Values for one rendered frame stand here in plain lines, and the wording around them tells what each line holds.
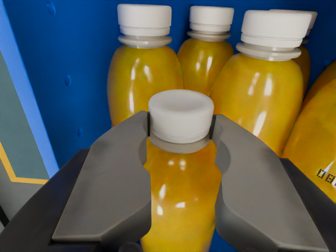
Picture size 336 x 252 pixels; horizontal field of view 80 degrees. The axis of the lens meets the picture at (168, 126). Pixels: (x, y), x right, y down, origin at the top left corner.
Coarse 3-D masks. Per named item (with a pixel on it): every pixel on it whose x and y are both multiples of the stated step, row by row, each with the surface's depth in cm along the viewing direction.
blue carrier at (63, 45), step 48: (0, 0) 8; (48, 0) 11; (96, 0) 15; (144, 0) 18; (192, 0) 21; (240, 0) 21; (288, 0) 20; (0, 48) 9; (48, 48) 12; (96, 48) 16; (48, 96) 12; (96, 96) 18; (48, 144) 12
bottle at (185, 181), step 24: (168, 144) 12; (192, 144) 12; (168, 168) 12; (192, 168) 12; (216, 168) 13; (168, 192) 12; (192, 192) 12; (216, 192) 13; (168, 216) 12; (192, 216) 12; (144, 240) 16; (168, 240) 14; (192, 240) 14
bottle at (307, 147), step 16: (320, 96) 12; (304, 112) 13; (320, 112) 11; (304, 128) 12; (320, 128) 11; (288, 144) 14; (304, 144) 12; (320, 144) 11; (304, 160) 12; (320, 160) 11; (320, 176) 11
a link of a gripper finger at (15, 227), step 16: (80, 160) 8; (64, 176) 7; (48, 192) 7; (64, 192) 7; (32, 208) 6; (48, 208) 6; (16, 224) 6; (32, 224) 6; (48, 224) 6; (0, 240) 5; (16, 240) 5; (32, 240) 5; (48, 240) 5
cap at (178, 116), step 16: (160, 96) 12; (176, 96) 12; (192, 96) 13; (160, 112) 11; (176, 112) 11; (192, 112) 11; (208, 112) 11; (160, 128) 11; (176, 128) 11; (192, 128) 11; (208, 128) 12
